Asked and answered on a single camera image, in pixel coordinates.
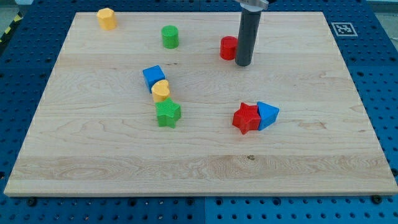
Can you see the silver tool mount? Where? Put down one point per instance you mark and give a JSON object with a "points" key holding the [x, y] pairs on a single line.
{"points": [[254, 5]]}

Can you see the red cylinder block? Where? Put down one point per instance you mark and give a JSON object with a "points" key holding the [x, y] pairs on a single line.
{"points": [[228, 45]]}

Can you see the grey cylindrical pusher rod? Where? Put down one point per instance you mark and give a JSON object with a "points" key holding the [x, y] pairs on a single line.
{"points": [[248, 27]]}

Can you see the green cylinder block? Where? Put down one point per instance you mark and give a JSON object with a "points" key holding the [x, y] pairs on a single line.
{"points": [[170, 38]]}

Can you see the white fiducial marker tag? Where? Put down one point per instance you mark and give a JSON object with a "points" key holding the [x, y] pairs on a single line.
{"points": [[344, 29]]}

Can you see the blue triangle block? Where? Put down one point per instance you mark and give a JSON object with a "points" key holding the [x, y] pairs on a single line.
{"points": [[268, 114]]}

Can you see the red star block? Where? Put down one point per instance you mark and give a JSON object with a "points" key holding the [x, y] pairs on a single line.
{"points": [[246, 118]]}

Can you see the blue cube block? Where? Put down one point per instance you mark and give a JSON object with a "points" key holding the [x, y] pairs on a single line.
{"points": [[152, 75]]}

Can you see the yellow heart block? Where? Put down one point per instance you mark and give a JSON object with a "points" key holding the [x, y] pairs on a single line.
{"points": [[160, 91]]}

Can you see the green star block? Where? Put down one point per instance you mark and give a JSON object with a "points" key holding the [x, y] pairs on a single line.
{"points": [[168, 113]]}

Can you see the light wooden board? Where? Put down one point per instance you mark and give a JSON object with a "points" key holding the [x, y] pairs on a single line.
{"points": [[95, 131]]}

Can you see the yellow hexagon block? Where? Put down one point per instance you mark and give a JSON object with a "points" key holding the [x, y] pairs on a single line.
{"points": [[107, 19]]}

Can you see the black bolt right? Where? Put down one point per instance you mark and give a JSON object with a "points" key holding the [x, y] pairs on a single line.
{"points": [[376, 199]]}

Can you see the black bolt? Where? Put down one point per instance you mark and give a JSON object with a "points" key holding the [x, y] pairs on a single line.
{"points": [[376, 199], [31, 202]]}

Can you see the black bolt left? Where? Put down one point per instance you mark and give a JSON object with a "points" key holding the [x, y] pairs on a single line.
{"points": [[31, 202]]}

